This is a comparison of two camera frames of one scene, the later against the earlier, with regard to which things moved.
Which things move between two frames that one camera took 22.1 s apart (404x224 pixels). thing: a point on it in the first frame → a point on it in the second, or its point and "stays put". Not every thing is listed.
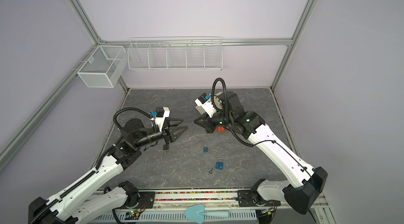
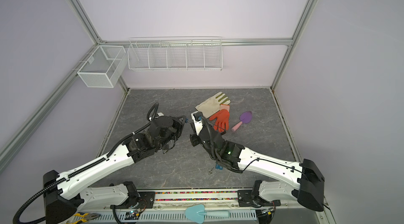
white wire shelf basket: [175, 53] stays put
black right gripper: [208, 121] → [196, 140]
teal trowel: [197, 213] stays put
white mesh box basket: [103, 67] stays put
